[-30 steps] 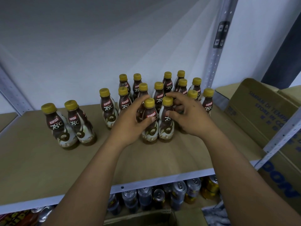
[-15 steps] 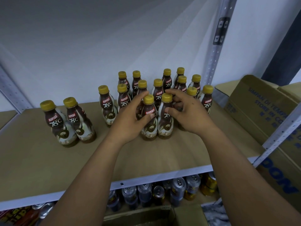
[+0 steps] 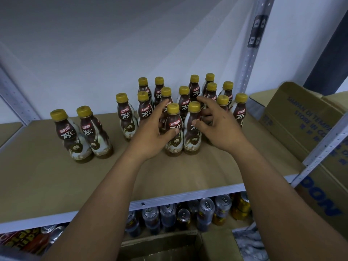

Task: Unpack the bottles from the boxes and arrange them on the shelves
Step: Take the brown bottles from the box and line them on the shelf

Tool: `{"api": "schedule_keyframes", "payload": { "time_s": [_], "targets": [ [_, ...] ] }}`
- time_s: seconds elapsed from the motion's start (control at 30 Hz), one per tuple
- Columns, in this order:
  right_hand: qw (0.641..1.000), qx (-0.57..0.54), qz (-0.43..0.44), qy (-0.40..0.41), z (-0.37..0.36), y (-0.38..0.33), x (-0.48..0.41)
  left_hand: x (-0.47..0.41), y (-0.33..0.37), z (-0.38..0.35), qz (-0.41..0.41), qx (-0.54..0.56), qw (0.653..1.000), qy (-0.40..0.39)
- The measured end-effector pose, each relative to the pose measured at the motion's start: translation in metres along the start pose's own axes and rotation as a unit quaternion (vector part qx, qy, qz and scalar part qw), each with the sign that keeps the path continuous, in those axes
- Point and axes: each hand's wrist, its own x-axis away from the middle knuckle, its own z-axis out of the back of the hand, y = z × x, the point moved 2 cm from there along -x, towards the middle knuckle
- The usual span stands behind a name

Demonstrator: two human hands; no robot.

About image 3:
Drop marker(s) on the person's left hand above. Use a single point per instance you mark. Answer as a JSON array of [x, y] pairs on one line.
[[149, 138]]

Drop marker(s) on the person's right hand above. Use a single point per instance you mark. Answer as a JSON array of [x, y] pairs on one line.
[[223, 130]]

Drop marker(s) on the Kopiko bottle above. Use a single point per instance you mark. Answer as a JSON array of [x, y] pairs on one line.
[[192, 139], [174, 139]]

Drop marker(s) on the group of Kopiko coffee bottles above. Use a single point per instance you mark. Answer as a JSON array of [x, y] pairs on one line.
[[92, 137]]

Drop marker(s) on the white metal shelving rack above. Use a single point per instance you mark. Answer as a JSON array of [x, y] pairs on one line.
[[54, 182]]

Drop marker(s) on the brown cardboard box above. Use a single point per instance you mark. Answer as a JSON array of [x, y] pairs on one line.
[[163, 248]]

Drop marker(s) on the person's left forearm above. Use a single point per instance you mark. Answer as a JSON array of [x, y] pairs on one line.
[[98, 214]]

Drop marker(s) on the person's right forearm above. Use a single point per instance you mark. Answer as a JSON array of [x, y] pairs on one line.
[[288, 209]]

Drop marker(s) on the row of silver cans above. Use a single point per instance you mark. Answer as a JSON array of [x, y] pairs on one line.
[[206, 208]]

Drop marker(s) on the open brown carton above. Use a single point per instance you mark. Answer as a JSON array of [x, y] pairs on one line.
[[304, 119]]

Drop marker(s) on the large red chips packet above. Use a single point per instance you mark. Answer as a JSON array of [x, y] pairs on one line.
[[22, 240]]

